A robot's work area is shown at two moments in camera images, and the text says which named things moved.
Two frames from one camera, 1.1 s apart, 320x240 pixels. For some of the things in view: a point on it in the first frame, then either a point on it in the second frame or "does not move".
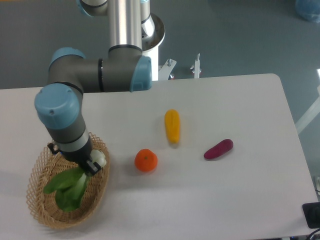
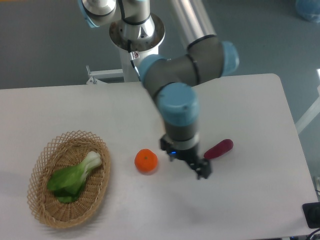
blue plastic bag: [308, 9] does not move
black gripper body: [79, 157] -> [189, 155]
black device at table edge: [311, 212] does not move
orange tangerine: [146, 160] does not move
